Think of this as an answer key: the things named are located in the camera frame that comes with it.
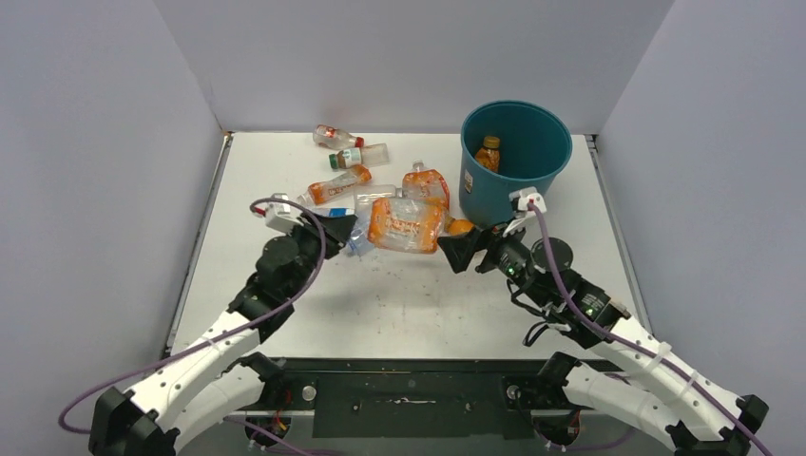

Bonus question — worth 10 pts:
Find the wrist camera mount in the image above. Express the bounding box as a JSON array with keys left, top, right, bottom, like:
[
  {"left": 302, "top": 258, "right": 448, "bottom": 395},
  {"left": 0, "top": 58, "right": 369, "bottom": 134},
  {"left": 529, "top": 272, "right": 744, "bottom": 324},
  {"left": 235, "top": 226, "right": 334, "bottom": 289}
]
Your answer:
[
  {"left": 250, "top": 193, "right": 302, "bottom": 235},
  {"left": 503, "top": 186, "right": 547, "bottom": 238}
]

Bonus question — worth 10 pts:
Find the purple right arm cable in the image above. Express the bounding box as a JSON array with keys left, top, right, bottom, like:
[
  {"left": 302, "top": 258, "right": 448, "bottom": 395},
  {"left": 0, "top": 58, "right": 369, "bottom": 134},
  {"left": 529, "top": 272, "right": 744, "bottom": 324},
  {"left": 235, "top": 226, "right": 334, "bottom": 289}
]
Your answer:
[{"left": 526, "top": 200, "right": 775, "bottom": 456}]

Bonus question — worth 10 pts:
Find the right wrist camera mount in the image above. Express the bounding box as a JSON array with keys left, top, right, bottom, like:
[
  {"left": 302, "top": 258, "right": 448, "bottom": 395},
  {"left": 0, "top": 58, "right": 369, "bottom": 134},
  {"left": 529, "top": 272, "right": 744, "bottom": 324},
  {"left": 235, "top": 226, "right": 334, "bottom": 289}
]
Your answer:
[{"left": 503, "top": 186, "right": 547, "bottom": 238}]

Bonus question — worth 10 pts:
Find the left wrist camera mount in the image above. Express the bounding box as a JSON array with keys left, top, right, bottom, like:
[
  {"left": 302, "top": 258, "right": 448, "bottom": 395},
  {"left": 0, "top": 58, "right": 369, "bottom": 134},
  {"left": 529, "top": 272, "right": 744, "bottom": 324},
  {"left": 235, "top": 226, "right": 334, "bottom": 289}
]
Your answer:
[{"left": 250, "top": 193, "right": 302, "bottom": 235}]

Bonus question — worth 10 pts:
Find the orange juice bottle near bin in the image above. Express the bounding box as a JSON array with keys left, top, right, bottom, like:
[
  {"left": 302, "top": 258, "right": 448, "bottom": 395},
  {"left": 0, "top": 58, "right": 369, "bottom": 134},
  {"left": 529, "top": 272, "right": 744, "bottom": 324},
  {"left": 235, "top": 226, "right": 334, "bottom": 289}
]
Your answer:
[{"left": 444, "top": 217, "right": 474, "bottom": 237}]

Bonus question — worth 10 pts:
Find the slim orange label bottle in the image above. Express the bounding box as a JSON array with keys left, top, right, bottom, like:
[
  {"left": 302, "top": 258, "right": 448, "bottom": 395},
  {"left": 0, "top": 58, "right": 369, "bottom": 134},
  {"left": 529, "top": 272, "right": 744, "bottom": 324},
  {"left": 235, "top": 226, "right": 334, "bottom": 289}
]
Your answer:
[{"left": 297, "top": 165, "right": 373, "bottom": 207}]

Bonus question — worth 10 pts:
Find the black base frame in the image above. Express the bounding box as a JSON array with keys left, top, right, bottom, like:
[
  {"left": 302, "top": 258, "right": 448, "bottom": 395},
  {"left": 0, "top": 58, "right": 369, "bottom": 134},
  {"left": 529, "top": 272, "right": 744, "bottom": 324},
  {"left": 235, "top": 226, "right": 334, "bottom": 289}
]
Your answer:
[{"left": 224, "top": 355, "right": 574, "bottom": 439}]

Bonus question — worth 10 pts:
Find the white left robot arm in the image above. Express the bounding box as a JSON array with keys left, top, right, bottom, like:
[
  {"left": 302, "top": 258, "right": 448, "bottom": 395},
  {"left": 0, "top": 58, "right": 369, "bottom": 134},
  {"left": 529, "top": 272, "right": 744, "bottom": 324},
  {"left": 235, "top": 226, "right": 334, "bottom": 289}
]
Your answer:
[{"left": 88, "top": 212, "right": 356, "bottom": 455}]

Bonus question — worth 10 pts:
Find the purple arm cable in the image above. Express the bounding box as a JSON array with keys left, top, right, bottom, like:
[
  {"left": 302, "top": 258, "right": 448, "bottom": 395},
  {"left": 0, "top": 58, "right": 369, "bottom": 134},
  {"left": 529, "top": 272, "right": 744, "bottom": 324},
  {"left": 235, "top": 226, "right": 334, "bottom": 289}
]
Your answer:
[
  {"left": 58, "top": 197, "right": 329, "bottom": 435},
  {"left": 526, "top": 200, "right": 775, "bottom": 456}
]

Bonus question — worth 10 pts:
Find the red cap clear bottle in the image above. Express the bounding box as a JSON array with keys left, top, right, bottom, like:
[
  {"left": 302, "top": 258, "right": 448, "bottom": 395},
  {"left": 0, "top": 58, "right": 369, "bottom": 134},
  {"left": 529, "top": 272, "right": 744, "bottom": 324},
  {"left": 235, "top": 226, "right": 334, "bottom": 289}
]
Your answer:
[{"left": 313, "top": 124, "right": 365, "bottom": 150}]

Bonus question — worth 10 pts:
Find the crushed orange label bottle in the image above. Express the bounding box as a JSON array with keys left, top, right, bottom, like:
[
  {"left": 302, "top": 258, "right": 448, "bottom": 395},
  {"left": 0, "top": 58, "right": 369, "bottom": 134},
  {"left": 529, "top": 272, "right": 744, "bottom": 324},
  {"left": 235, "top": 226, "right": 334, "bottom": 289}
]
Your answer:
[{"left": 401, "top": 161, "right": 451, "bottom": 209}]

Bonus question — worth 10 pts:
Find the small orange juice bottle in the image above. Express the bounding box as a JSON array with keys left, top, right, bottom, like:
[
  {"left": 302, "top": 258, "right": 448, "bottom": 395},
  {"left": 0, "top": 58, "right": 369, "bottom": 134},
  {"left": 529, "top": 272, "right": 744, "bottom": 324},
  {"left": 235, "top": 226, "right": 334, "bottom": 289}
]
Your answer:
[{"left": 474, "top": 136, "right": 501, "bottom": 173}]

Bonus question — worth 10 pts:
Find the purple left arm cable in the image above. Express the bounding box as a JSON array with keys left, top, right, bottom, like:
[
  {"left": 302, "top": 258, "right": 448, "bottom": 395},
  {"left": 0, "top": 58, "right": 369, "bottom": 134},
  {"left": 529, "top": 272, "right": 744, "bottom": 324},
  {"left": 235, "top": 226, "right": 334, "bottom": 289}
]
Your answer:
[{"left": 58, "top": 197, "right": 329, "bottom": 435}]

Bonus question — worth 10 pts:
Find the blue label crushed bottle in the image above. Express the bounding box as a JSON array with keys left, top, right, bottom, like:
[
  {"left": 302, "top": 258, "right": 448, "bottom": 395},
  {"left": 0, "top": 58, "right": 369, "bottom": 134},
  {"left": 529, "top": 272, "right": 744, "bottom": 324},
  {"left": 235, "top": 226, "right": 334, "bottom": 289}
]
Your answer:
[{"left": 311, "top": 207, "right": 355, "bottom": 218}]

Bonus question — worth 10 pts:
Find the green cap coffee bottle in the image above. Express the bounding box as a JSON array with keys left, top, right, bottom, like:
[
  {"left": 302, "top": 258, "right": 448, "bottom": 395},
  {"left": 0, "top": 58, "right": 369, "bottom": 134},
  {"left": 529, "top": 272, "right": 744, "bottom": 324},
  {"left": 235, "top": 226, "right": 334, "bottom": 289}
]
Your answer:
[{"left": 328, "top": 143, "right": 391, "bottom": 170}]

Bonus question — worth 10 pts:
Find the large orange label bottle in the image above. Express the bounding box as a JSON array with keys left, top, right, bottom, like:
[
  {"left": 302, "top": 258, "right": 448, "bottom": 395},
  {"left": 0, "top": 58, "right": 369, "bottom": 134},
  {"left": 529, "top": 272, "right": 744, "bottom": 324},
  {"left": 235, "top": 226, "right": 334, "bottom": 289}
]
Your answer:
[{"left": 367, "top": 198, "right": 448, "bottom": 254}]

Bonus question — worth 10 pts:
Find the clear plastic jar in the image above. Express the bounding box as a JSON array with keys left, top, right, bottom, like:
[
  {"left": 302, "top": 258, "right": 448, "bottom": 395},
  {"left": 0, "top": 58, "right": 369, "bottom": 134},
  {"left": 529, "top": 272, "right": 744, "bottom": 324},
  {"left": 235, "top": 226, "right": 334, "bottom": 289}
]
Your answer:
[{"left": 354, "top": 184, "right": 404, "bottom": 213}]

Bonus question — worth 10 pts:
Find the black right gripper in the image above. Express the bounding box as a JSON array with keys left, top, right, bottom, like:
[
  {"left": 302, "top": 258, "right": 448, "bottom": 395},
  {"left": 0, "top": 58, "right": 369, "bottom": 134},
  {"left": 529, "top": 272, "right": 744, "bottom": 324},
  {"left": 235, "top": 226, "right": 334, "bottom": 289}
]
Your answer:
[{"left": 436, "top": 216, "right": 550, "bottom": 308}]

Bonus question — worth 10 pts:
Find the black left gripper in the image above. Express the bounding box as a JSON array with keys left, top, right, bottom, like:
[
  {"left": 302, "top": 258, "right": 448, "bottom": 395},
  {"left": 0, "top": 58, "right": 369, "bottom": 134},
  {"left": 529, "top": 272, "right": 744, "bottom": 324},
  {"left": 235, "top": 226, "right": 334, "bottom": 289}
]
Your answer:
[{"left": 285, "top": 210, "right": 355, "bottom": 299}]

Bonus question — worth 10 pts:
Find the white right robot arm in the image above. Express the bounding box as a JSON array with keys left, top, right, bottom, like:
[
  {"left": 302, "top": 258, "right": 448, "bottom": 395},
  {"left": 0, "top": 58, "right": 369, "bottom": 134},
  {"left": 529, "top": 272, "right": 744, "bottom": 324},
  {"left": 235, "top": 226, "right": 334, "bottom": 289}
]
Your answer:
[{"left": 437, "top": 225, "right": 769, "bottom": 455}]

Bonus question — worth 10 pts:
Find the teal plastic bin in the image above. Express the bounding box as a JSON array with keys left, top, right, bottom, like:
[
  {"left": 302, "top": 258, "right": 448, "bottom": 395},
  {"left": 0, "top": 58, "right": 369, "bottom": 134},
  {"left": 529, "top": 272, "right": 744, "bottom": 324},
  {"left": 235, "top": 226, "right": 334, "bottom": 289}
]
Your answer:
[{"left": 458, "top": 100, "right": 573, "bottom": 227}]

